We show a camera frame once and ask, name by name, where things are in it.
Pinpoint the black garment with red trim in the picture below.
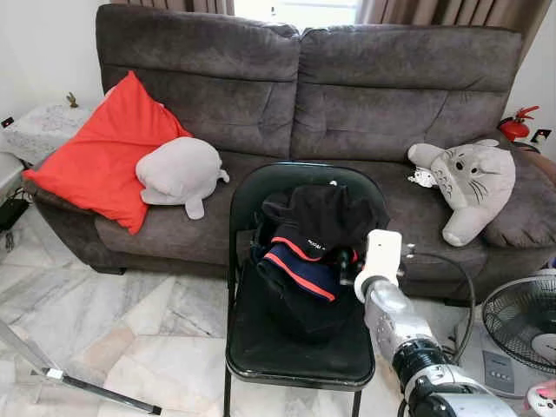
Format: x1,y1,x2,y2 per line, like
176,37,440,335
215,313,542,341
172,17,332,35
250,183,390,341

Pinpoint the white game controller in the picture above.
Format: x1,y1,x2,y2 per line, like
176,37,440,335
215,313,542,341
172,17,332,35
526,387,556,417

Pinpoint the black folding chair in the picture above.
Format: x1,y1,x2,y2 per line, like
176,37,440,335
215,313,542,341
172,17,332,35
223,162,392,417

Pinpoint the small white toy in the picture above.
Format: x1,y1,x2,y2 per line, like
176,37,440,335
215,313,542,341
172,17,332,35
408,168,435,189

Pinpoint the grey Totoro plush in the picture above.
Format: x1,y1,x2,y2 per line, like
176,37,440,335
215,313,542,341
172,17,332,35
407,139,517,248

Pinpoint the dark grey fabric sofa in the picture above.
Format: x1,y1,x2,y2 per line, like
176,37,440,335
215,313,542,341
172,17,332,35
22,3,556,305

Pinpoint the grey floor fan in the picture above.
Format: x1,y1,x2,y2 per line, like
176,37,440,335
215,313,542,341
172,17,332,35
480,269,556,400

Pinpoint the grey seal plush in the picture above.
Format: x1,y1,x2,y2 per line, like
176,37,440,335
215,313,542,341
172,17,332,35
136,136,231,221

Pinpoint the red fire extinguisher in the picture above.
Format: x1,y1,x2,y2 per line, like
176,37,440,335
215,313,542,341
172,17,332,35
498,105,541,142

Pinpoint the red cushion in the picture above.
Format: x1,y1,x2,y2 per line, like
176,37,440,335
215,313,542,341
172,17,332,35
22,70,192,235

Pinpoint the steel clothes rack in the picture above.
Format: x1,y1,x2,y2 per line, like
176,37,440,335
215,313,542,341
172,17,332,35
0,320,163,416

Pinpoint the brown curtain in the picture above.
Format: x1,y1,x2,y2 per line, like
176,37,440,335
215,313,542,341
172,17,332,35
356,0,554,57
111,0,235,17

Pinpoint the lace covered side table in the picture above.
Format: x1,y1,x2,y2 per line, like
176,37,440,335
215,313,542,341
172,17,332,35
0,103,92,166

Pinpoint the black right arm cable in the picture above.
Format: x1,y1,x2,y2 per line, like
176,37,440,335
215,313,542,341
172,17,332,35
401,250,477,366

